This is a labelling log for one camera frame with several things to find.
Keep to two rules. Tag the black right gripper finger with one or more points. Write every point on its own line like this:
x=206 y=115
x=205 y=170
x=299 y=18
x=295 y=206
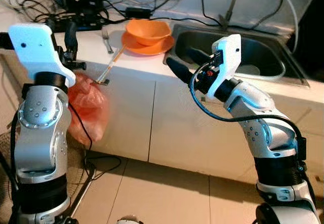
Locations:
x=199 y=56
x=179 y=71

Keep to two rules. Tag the white tape wrap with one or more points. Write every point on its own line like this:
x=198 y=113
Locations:
x=112 y=65

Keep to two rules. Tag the orange plastic bowl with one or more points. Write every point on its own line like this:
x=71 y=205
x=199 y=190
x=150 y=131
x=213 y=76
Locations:
x=147 y=32

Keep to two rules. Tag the orange plastic plate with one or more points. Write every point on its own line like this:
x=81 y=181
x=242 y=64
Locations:
x=152 y=50

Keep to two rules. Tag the black charger box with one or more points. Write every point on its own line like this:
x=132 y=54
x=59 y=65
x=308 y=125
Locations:
x=81 y=1

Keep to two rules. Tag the steel fork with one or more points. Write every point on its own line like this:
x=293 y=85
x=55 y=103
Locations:
x=107 y=44

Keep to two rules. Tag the translucent white bowl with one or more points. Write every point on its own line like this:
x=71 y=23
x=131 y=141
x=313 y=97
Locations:
x=248 y=70

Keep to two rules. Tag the orange plastic bag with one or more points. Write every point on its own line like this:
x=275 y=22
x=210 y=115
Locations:
x=88 y=107

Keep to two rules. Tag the white base cabinet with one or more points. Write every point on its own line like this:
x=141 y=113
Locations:
x=177 y=123

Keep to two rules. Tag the stainless steel sink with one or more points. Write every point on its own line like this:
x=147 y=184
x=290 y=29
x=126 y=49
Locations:
x=253 y=57

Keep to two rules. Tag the dark metal faucet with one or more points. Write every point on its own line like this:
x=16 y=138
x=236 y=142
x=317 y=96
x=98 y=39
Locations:
x=230 y=9

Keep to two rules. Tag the black power adapter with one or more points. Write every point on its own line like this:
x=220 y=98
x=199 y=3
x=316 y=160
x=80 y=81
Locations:
x=138 y=12

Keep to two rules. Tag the grey robot left foot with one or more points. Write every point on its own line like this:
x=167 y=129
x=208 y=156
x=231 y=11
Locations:
x=129 y=220

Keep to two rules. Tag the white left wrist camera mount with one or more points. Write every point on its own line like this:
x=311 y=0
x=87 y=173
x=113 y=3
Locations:
x=35 y=47

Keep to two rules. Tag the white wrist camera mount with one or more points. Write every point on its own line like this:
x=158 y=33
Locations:
x=228 y=52
x=35 y=47

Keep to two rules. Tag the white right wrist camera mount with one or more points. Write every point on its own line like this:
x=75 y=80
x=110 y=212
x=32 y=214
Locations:
x=228 y=52

